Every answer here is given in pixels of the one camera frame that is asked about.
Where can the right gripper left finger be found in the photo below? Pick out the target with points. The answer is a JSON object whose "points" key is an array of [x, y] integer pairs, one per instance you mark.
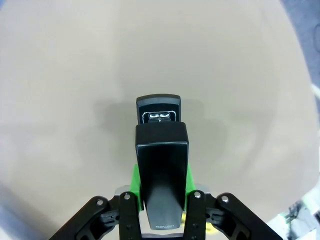
{"points": [[127, 215]]}

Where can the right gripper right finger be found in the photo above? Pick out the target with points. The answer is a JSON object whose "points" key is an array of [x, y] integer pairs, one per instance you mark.
{"points": [[196, 215]]}

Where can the black stapler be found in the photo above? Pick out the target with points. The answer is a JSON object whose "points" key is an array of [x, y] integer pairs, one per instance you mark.
{"points": [[162, 162]]}

